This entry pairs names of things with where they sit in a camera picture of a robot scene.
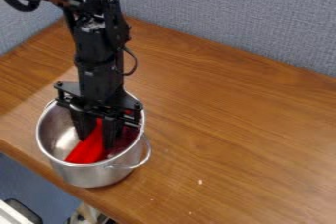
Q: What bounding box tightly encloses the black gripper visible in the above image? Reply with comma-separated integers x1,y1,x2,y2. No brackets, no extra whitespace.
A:
54,49,143,150

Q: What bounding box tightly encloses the red elongated object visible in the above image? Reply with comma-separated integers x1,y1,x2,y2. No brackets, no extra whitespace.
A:
64,119,107,164

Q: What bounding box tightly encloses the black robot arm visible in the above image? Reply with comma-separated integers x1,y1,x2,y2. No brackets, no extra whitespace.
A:
4,0,143,148

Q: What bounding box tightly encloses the silver metal pot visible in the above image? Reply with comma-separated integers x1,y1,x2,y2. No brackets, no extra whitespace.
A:
36,100,152,189

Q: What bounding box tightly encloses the white patterned object under table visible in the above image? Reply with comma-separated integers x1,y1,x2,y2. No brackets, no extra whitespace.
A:
63,203,119,224

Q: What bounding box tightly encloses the black and white object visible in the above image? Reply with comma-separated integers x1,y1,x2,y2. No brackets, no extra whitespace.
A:
0,198,43,224

